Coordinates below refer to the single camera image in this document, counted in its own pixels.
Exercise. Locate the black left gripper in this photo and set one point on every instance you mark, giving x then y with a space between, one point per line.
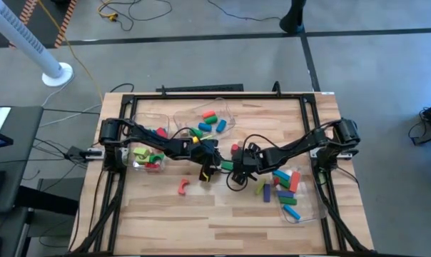
206 153

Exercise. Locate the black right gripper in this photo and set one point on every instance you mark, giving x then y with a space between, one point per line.
253 162

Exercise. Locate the small light green block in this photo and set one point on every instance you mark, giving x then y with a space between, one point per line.
260 185

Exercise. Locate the red rectangular block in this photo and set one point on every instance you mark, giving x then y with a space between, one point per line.
276 181

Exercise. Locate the red arch block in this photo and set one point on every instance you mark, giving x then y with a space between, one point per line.
152 165
182 187

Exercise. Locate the light green long block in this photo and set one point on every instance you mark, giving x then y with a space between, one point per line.
207 136

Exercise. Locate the purple block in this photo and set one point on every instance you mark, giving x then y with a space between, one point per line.
285 193

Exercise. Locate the green wooden block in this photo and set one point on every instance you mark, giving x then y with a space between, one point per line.
288 200

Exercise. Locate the red long block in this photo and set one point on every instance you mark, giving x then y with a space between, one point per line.
294 181

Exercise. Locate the red wedge block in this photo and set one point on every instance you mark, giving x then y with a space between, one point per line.
162 132

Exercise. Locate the light green arch block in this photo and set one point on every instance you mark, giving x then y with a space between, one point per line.
142 160
141 151

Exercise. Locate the blue arch block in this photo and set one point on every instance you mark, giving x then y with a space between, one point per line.
153 132

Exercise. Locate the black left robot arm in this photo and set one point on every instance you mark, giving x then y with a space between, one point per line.
147 139

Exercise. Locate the dark blue long flat block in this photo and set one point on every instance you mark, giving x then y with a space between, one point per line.
267 192

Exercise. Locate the yellow cylinder block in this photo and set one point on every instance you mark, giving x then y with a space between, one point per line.
196 140

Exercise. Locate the green cylinder block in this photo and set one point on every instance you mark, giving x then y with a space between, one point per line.
196 133
211 120

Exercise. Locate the clear plastic bin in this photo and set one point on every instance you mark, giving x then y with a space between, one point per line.
226 107
140 121
315 200

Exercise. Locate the black power strip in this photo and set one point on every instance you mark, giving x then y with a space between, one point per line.
201 88

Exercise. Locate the dark grey desk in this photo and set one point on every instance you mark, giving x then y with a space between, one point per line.
19 128

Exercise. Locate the black mat orange stripes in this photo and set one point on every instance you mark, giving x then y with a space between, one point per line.
46 25

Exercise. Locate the black aluminium table frame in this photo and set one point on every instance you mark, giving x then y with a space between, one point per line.
219 96

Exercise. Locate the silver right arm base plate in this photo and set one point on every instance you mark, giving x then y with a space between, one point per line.
347 153

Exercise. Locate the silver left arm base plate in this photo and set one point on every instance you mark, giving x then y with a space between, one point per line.
95 153

